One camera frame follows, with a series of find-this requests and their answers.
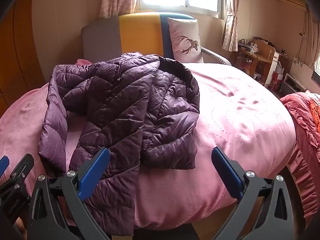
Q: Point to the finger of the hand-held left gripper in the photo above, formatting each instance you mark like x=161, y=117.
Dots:
x=23, y=166
x=3, y=163

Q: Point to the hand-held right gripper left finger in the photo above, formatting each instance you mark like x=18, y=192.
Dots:
x=93, y=170

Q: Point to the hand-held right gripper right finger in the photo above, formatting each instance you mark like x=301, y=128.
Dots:
x=226, y=173

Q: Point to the purple puffer jacket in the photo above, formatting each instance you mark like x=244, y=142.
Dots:
x=120, y=105

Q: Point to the person's left hand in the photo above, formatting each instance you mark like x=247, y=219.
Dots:
x=21, y=227

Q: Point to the pink bed cover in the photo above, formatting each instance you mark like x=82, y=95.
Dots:
x=237, y=130

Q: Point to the red ruffled blanket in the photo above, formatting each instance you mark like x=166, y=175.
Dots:
x=300, y=120

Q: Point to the red bag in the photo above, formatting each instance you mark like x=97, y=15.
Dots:
x=243, y=66
x=276, y=81

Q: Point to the orange cloth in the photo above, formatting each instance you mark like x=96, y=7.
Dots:
x=315, y=113

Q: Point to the wooden wardrobe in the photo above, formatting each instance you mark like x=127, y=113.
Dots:
x=17, y=55

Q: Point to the white low shelf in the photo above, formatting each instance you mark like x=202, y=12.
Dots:
x=292, y=81

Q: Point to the wooden desk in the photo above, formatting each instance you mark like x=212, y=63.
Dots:
x=253, y=60

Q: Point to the white plastic bag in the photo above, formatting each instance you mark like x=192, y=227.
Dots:
x=279, y=67

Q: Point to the white cabinet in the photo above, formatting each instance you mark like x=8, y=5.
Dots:
x=272, y=63

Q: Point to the dark patterned box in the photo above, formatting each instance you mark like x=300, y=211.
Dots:
x=244, y=46

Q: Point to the floral print board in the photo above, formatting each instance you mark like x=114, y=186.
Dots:
x=300, y=63

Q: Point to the deer print pillow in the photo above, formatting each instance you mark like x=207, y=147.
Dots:
x=185, y=42

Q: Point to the dark cloth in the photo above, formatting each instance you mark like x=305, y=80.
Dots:
x=260, y=39

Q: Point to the side window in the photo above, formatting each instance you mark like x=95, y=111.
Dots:
x=317, y=68

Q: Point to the grey yellow blue headboard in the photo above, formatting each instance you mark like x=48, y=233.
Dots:
x=137, y=35

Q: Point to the grey padded rail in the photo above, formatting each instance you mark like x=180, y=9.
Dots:
x=217, y=55

